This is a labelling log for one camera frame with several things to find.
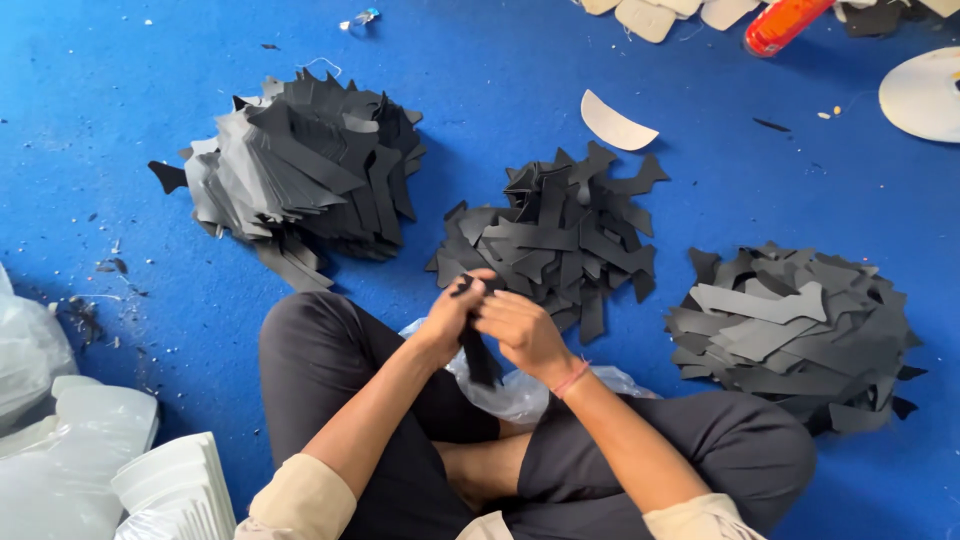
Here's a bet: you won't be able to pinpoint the flat heap of grey cutouts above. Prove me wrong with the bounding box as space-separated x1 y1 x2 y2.
663 240 929 437

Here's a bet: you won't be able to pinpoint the small clear plastic scrap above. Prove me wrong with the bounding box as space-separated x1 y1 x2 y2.
339 7 381 33

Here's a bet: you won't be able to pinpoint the clear plastic bag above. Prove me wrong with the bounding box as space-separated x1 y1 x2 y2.
397 317 661 427

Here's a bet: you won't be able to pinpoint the row of beige insole pieces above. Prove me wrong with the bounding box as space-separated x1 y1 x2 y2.
577 0 960 45

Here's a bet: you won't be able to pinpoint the black cut leather piece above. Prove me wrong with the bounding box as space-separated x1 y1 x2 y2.
450 273 505 389

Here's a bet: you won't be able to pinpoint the orange plastic bottle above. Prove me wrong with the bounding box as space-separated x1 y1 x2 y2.
743 0 837 59

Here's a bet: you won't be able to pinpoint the pink wrist thread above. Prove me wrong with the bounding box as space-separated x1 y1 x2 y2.
549 357 594 399

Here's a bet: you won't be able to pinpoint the white crescent-shaped cutout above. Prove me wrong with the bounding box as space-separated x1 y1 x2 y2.
579 88 660 153

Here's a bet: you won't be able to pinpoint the loose heap of black cutouts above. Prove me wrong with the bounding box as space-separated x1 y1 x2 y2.
424 140 672 346

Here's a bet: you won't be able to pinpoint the white round disc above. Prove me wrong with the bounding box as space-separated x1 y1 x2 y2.
878 46 960 144

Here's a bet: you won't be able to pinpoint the person's right hand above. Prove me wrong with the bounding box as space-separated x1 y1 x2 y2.
471 290 582 385

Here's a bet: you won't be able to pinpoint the stack of white foam pieces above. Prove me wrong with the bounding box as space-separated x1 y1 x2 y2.
111 431 238 540

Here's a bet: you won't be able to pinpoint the large translucent plastic bags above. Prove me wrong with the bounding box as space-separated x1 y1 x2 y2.
0 262 161 540

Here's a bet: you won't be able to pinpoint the person's beige shirt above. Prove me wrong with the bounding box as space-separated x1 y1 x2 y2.
234 452 770 540

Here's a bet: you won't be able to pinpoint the person's black trousers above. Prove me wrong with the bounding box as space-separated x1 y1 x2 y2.
257 291 819 540

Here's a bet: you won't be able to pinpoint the person's left hand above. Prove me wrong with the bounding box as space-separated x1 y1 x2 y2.
414 267 498 363

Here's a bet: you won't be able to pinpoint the tall pile of grey-black cutouts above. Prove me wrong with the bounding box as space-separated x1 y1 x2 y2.
147 67 429 294

